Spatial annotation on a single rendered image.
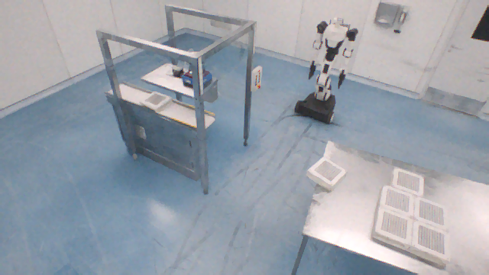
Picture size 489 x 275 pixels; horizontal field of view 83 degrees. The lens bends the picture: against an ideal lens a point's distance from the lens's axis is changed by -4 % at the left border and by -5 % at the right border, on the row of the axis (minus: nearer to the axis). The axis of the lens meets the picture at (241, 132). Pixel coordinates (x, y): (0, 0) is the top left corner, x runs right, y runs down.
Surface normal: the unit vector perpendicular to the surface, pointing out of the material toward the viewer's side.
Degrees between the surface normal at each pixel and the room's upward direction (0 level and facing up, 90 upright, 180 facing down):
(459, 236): 0
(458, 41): 90
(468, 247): 0
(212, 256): 0
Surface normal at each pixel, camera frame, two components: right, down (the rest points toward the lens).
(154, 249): 0.03, -0.77
